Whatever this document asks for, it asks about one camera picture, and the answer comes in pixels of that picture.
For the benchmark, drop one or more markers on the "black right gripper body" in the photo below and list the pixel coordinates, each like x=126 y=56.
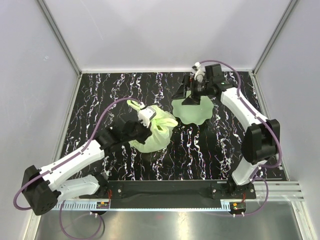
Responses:
x=199 y=89

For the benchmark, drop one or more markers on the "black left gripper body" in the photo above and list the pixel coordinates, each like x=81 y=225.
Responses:
x=139 y=134

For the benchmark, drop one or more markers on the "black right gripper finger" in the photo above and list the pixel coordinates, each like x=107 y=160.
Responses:
x=180 y=93
x=191 y=101

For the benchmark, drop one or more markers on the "light green plastic bag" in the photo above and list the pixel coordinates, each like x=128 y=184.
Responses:
x=159 y=139

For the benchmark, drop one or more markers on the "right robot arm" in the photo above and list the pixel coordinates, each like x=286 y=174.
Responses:
x=262 y=135

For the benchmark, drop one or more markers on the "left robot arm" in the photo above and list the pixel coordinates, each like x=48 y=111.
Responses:
x=44 y=187

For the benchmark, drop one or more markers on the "light green wavy bowl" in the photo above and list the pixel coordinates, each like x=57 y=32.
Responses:
x=193 y=114

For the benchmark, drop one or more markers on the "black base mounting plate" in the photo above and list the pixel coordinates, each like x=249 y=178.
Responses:
x=175 y=194

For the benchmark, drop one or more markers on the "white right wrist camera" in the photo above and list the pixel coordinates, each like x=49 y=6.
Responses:
x=199 y=74

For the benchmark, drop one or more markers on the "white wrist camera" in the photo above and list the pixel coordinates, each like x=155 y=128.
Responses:
x=199 y=74
x=146 y=115

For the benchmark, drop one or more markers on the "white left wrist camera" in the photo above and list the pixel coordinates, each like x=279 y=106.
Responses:
x=146 y=115

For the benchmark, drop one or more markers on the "white slotted cable duct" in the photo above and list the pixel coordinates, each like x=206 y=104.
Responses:
x=83 y=205

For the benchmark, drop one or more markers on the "aluminium frame rail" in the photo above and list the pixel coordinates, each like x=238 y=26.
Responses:
x=58 y=35

